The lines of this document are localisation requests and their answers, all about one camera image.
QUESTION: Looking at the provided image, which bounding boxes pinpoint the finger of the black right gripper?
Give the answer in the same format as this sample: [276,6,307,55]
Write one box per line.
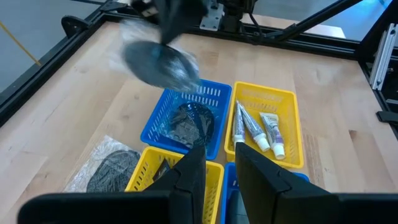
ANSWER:
[169,0,208,44]
[157,0,181,44]

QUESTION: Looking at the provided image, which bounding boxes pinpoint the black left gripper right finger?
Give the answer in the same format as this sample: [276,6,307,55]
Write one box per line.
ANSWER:
[235,142,398,224]

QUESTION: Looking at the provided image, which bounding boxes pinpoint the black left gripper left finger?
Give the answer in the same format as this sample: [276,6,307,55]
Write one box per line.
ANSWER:
[17,145,206,224]

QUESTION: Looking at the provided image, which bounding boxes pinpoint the small dark sachet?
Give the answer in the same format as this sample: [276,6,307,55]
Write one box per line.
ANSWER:
[152,158,171,183]

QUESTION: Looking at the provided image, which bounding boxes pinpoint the black shower cap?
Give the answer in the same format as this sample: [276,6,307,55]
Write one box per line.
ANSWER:
[63,134,142,193]
[161,101,216,149]
[119,20,201,94]

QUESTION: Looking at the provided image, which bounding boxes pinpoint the small white-capped toothpaste tube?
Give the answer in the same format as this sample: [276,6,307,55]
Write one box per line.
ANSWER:
[259,111,286,161]
[238,102,271,152]
[231,100,246,147]

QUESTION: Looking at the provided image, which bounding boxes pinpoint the blue plastic slotted basket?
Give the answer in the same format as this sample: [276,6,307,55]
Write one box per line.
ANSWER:
[140,78,233,161]
[220,161,310,224]

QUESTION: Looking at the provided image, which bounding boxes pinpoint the yellow plastic slotted basket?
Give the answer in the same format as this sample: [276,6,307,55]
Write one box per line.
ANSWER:
[124,146,225,224]
[224,81,305,169]

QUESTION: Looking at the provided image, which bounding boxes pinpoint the silver aluminium extrusion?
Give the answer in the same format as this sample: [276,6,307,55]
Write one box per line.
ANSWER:
[369,23,398,91]

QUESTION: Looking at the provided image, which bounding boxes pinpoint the black frame clip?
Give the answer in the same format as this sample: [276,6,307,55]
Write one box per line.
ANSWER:
[376,110,398,124]
[60,14,91,40]

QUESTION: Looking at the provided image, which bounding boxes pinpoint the yellow cable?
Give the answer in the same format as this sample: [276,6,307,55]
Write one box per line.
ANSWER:
[0,20,42,67]

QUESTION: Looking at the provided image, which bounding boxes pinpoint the black aluminium table frame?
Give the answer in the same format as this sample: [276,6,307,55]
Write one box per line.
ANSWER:
[0,0,398,141]

